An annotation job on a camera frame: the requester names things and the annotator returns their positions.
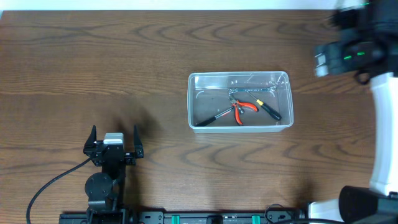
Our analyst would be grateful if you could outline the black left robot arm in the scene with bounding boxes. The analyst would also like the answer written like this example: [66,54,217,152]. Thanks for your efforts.
[83,126,144,223]

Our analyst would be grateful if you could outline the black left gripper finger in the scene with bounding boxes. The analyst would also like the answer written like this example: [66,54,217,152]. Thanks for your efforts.
[134,125,143,149]
[84,125,97,148]

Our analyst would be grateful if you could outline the red handled pliers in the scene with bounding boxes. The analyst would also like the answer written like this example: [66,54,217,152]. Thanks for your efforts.
[229,95,259,126]

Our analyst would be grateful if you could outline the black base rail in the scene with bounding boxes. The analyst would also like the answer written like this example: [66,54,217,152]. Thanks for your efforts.
[58,207,306,224]

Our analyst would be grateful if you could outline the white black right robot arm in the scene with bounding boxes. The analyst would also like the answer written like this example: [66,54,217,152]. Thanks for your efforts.
[295,0,397,223]

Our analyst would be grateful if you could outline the clear plastic storage container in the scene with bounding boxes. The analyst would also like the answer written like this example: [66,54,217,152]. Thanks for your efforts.
[187,71,294,133]

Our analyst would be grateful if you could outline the small steel claw hammer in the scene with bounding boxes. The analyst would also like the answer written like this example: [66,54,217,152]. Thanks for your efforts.
[196,105,243,127]

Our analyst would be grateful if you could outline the black yellow screwdriver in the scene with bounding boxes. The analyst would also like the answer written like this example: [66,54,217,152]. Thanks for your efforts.
[248,92,282,121]

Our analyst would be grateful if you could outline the silver combination wrench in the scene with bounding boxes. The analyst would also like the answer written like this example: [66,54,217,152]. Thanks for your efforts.
[228,86,276,95]

